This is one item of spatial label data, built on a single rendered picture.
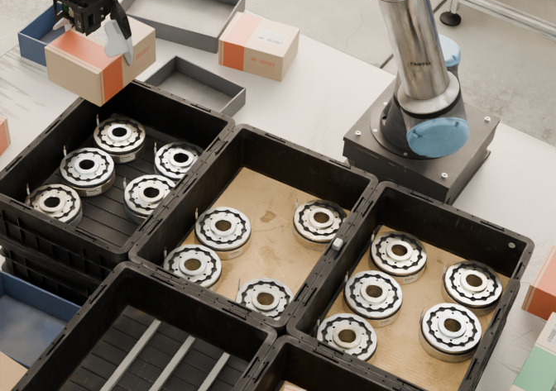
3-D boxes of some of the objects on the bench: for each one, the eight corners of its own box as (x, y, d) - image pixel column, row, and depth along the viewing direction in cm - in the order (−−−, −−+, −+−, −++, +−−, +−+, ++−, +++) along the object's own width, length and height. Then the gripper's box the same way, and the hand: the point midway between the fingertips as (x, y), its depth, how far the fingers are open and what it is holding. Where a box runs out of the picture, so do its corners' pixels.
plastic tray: (245, 8, 262) (246, -8, 258) (216, 54, 248) (216, 37, 245) (147, -17, 267) (146, -33, 263) (113, 26, 253) (112, 10, 250)
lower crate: (114, 150, 223) (112, 108, 215) (235, 202, 215) (237, 161, 206) (-3, 274, 198) (-12, 232, 189) (128, 338, 189) (126, 298, 180)
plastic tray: (175, 70, 243) (175, 54, 240) (246, 104, 236) (246, 87, 233) (101, 133, 227) (100, 116, 223) (174, 171, 220) (174, 154, 216)
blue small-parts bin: (127, 51, 247) (125, 27, 242) (89, 85, 237) (88, 62, 232) (58, 23, 253) (55, 0, 248) (20, 56, 243) (16, 32, 238)
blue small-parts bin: (94, 334, 189) (92, 311, 184) (47, 396, 179) (43, 374, 174) (4, 293, 194) (-1, 269, 189) (-46, 350, 185) (-53, 327, 180)
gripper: (20, -49, 169) (33, 47, 184) (111, -7, 163) (117, 90, 177) (55, -72, 174) (65, 24, 189) (146, -31, 168) (149, 64, 182)
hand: (101, 47), depth 185 cm, fingers closed on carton, 14 cm apart
